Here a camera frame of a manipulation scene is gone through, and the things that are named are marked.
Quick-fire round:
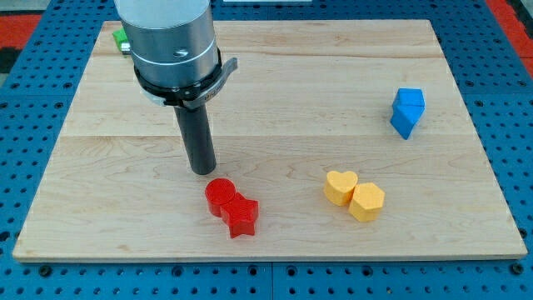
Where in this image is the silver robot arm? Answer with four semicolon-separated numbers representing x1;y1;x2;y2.
114;0;220;88

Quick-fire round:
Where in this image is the yellow heart block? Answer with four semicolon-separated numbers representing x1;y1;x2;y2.
323;171;358;206

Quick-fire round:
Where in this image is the red cylinder block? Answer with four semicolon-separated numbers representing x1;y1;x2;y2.
205;178;237;217

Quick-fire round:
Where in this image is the wooden board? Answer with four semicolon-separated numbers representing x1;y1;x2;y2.
12;19;527;263

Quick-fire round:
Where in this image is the red star block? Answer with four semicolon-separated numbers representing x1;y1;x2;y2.
221;192;259;238

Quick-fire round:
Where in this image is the black cylindrical pointer rod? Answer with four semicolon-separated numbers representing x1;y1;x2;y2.
174;106;217;175

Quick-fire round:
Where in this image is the yellow hexagon block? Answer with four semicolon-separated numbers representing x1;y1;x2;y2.
348;182;386;223

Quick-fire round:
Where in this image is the blue pentagon block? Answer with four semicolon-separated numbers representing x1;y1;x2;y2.
390;105;425;140

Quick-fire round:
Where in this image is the blue cube block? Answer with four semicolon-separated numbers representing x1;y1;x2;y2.
392;87;426;108

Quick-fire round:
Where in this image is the green block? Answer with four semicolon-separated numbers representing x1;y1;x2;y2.
112;27;131;55

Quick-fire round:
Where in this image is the black clamp ring with lever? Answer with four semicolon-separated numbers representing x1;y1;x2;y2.
132;48;239;111

